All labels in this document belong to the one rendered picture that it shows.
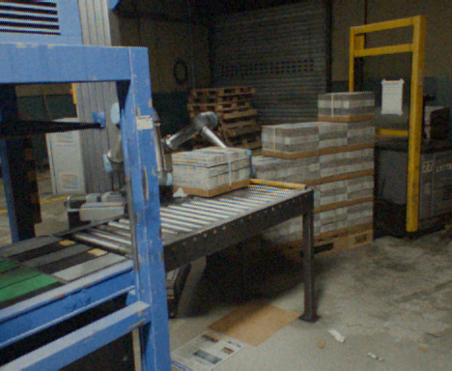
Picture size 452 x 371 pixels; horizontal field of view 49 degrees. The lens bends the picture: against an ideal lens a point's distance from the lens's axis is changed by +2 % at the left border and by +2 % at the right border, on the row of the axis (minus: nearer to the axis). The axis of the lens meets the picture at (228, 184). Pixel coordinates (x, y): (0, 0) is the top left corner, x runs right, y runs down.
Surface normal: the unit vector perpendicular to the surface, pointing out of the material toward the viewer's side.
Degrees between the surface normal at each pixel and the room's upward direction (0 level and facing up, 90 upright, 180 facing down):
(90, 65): 90
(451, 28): 90
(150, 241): 90
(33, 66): 90
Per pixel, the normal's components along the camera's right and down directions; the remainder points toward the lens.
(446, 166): 0.51, 0.15
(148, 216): 0.76, 0.10
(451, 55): -0.65, 0.18
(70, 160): -0.04, 0.21
